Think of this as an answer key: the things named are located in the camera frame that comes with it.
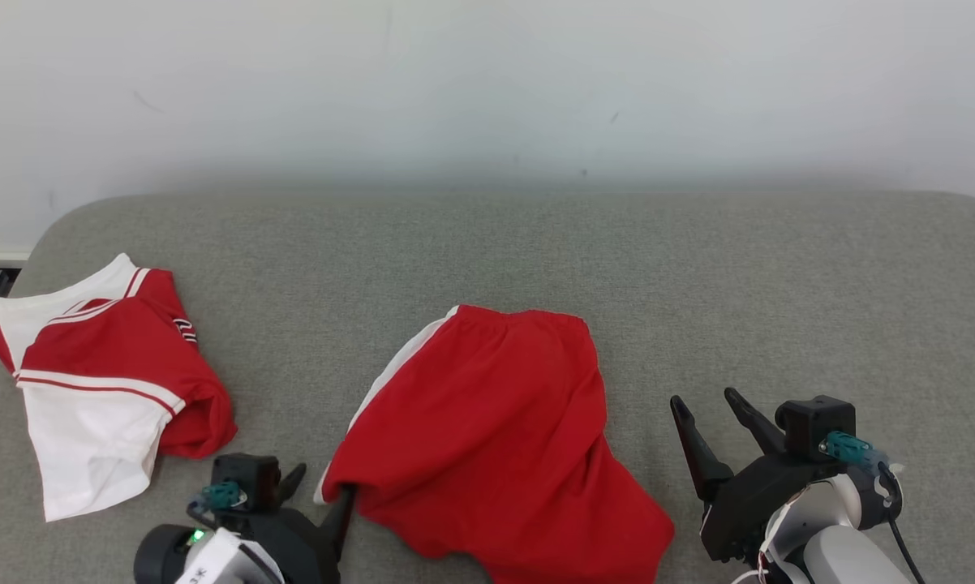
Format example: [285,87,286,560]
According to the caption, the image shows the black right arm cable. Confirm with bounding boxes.
[877,462,928,584]

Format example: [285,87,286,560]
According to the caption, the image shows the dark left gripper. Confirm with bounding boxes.
[240,463,355,584]

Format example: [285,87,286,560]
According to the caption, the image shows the teal camera connector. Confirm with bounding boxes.
[820,432,887,468]
[202,482,247,512]

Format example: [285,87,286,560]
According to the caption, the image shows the teal left camera connector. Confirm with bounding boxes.
[202,482,247,512]

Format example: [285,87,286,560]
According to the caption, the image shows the teal right camera connector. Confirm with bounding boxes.
[820,432,887,468]

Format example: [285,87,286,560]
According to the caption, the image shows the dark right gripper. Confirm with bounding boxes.
[671,388,841,562]

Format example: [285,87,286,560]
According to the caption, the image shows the red Bulls shorts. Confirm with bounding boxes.
[315,304,675,584]

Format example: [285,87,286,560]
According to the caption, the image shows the red and white jersey shirt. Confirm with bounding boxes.
[0,253,238,522]

